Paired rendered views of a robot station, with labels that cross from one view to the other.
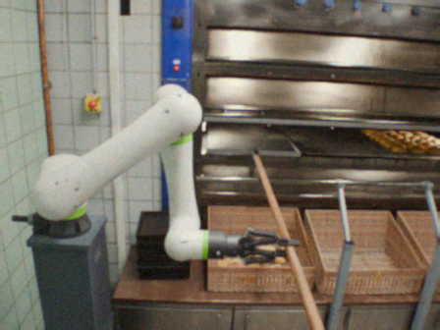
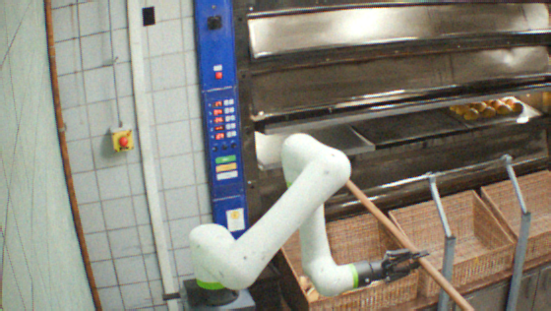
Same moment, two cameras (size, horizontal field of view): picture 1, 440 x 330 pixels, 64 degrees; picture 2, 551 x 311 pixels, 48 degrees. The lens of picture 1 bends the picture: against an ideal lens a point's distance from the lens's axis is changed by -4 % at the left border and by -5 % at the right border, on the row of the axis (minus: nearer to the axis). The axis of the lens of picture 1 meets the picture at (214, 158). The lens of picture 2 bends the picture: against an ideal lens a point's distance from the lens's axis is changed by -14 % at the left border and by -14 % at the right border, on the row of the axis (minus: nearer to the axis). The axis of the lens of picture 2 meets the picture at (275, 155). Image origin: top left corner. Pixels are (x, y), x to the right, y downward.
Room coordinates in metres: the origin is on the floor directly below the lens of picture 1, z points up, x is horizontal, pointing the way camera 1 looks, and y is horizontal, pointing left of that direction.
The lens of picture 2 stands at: (-0.88, 0.76, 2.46)
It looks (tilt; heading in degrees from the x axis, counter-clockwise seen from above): 22 degrees down; 345
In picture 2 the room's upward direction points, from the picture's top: 4 degrees counter-clockwise
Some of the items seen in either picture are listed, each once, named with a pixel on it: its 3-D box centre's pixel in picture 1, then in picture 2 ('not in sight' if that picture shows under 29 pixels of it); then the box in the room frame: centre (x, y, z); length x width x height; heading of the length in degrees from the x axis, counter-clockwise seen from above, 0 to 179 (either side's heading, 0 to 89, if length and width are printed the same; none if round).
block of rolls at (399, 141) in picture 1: (406, 138); (473, 96); (2.53, -1.40, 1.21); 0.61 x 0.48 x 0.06; 2
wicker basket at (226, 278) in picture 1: (256, 246); (346, 268); (1.81, -0.26, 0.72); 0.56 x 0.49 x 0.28; 92
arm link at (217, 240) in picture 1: (217, 245); (360, 274); (1.04, -0.02, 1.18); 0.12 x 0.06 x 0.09; 1
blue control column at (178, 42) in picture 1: (185, 132); (188, 134); (2.98, 0.25, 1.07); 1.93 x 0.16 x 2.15; 2
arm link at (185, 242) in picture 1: (186, 243); (333, 279); (1.05, 0.08, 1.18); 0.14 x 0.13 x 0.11; 91
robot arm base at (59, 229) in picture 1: (51, 218); (200, 289); (1.06, 0.53, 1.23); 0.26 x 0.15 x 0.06; 90
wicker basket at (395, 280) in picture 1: (358, 248); (452, 240); (1.81, -0.85, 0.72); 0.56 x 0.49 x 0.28; 92
